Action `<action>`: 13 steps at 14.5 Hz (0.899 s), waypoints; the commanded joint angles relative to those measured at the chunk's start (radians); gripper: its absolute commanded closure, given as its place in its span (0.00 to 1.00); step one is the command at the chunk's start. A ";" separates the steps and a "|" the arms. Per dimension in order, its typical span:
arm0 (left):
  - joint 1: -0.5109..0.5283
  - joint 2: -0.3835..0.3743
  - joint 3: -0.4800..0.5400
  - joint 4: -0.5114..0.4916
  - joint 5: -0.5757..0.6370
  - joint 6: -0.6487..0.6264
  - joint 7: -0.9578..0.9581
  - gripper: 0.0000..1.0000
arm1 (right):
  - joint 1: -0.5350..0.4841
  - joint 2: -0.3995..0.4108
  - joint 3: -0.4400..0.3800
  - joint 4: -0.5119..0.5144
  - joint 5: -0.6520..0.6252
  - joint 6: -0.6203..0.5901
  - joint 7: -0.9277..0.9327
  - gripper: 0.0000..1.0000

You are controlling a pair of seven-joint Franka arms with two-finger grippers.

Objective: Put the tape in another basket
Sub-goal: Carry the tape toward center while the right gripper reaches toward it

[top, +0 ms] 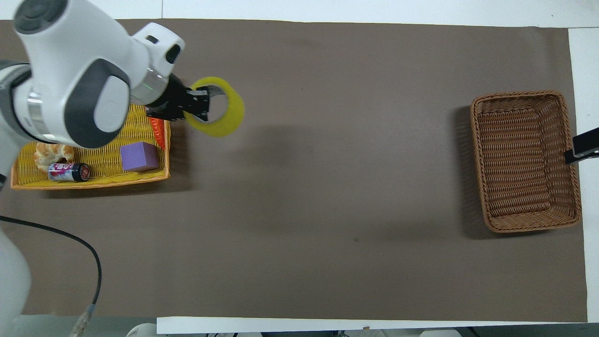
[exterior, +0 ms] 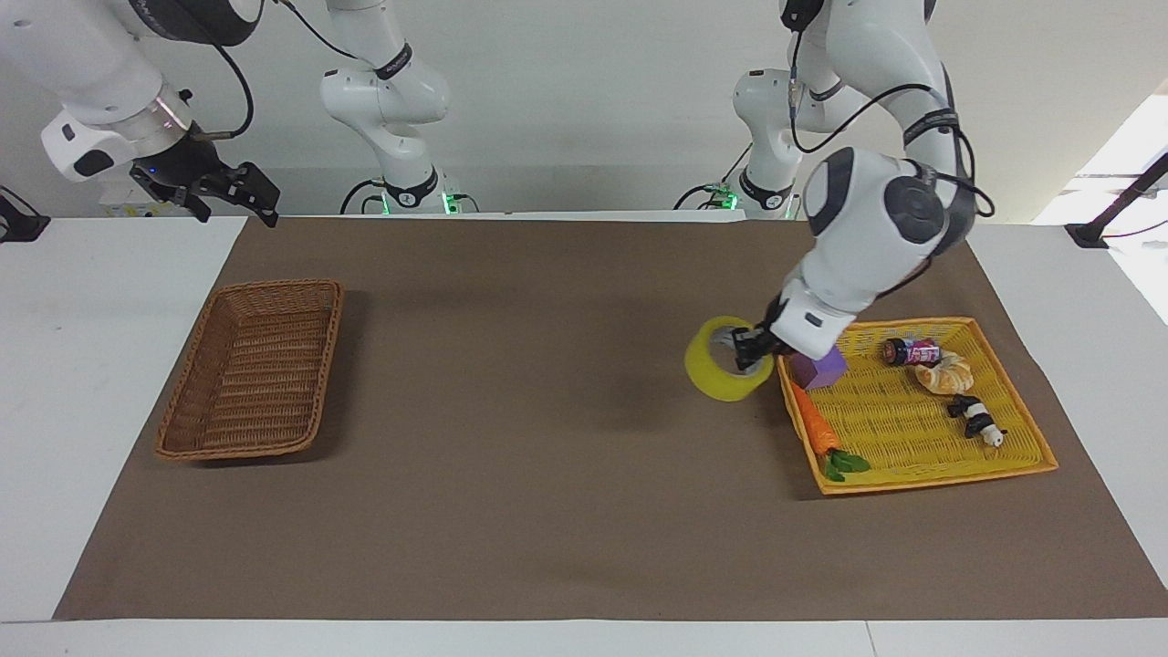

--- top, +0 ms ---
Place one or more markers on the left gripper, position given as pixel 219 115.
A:
pixel 173 100

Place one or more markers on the yellow tape roll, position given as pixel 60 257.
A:
pixel 232 119

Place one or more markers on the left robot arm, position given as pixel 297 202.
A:
pixel 70 70

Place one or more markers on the yellow woven basket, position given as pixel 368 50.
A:
pixel 105 159

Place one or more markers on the brown wicker basket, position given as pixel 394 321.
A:
pixel 524 159

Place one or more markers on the orange toy carrot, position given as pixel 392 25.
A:
pixel 159 133

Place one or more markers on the purple block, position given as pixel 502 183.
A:
pixel 139 157

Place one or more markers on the small drink can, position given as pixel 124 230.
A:
pixel 70 172

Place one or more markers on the black clamp at right edge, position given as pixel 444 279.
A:
pixel 585 145

